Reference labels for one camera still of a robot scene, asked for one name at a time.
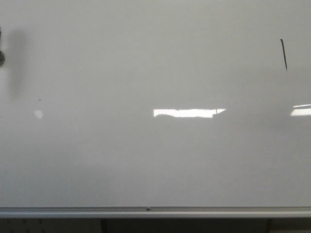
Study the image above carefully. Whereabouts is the white whiteboard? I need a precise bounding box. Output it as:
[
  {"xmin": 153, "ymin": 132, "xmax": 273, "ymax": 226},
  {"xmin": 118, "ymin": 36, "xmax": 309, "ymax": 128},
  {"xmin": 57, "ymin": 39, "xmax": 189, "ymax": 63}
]
[{"xmin": 0, "ymin": 0, "xmax": 311, "ymax": 207}]

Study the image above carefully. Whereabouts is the round magnetic marker holder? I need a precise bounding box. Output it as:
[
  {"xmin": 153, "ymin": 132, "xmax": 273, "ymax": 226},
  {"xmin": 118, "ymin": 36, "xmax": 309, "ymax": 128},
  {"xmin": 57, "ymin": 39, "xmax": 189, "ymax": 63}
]
[{"xmin": 0, "ymin": 51, "xmax": 5, "ymax": 66}]

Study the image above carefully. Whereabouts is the aluminium whiteboard tray rail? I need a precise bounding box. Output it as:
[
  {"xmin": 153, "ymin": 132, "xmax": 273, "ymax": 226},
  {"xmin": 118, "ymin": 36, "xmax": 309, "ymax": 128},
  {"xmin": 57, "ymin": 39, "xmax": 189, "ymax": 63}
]
[{"xmin": 0, "ymin": 206, "xmax": 311, "ymax": 218}]

